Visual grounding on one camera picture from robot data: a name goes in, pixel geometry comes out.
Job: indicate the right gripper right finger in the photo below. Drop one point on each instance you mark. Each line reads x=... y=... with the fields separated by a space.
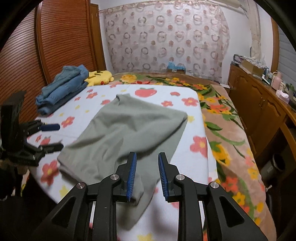
x=208 y=206

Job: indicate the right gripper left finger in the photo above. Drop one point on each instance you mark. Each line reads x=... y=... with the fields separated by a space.
x=88 y=212

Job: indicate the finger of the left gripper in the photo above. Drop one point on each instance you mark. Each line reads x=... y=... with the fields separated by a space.
x=29 y=155
x=35 y=126

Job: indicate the grey-green shorts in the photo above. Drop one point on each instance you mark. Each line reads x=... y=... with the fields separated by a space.
x=125 y=125

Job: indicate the floral brown bed blanket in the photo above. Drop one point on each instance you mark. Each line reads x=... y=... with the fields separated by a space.
x=237 y=171

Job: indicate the folded blue denim jeans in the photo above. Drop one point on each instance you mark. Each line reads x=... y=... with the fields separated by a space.
x=67 y=84

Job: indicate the yellow plush toy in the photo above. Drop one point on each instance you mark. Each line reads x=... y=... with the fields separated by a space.
x=99 y=78

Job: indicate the brown louvered wardrobe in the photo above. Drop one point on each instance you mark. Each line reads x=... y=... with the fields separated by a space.
x=52 y=35

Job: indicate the brown wooden sideboard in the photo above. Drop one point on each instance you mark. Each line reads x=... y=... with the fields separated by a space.
x=269 y=123

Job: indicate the pink tissue pack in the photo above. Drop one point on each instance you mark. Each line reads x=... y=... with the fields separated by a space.
x=283 y=96

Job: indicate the patterned lace curtain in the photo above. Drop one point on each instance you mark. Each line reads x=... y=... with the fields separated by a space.
x=144 y=37

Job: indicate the pink kettle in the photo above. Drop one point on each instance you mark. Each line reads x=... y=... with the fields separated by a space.
x=276 y=80

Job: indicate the cardboard box on sideboard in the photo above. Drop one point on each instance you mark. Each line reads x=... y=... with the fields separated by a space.
x=252 y=69

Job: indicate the blue toy on bed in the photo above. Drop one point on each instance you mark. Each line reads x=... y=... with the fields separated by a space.
x=173 y=68

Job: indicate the grey window shutter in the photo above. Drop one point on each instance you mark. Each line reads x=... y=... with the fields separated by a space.
x=287 y=59

